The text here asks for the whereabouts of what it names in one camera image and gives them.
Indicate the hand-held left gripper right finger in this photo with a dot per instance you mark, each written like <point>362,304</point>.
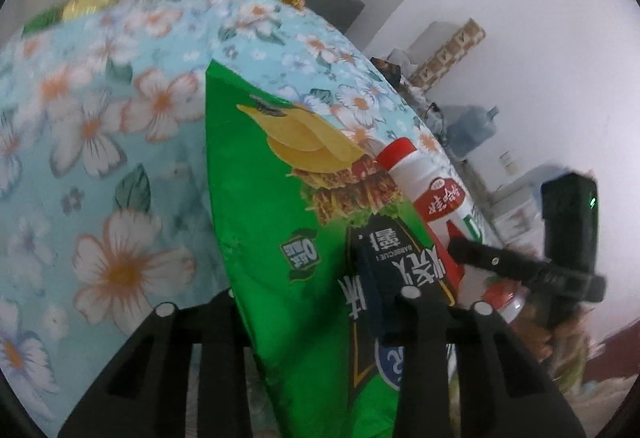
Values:
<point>375,298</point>

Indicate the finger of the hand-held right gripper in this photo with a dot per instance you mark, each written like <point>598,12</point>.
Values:
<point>490,263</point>

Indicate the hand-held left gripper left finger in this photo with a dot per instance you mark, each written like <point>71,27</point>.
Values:
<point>220,368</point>

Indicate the white bottle red cap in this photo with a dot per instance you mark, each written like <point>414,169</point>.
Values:
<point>425,188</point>

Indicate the green chip bag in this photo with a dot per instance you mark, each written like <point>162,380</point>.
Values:
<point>280,198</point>

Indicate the person's right forearm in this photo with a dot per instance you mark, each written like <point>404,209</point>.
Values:
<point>577,368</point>

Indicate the person's right hand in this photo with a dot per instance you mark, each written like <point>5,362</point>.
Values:
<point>532,333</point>

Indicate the blue water jug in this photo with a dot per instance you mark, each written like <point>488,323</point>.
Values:
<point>472,130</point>

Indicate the cardboard box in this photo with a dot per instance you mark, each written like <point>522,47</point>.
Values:
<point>450,53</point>

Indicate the white plastic bag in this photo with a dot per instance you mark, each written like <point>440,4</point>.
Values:
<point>407,63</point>

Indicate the blue floral blanket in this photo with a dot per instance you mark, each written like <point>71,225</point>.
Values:
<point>100,143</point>

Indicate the gold brown packet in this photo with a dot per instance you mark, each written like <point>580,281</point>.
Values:
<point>91,3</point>

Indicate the small green packet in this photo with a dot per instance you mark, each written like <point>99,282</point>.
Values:
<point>44,20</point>

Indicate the white wall socket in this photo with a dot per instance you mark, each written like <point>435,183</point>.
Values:
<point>508,163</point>

